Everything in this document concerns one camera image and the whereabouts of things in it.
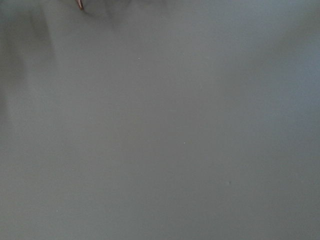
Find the copper wire bottle rack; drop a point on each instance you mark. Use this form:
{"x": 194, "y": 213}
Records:
{"x": 80, "y": 4}

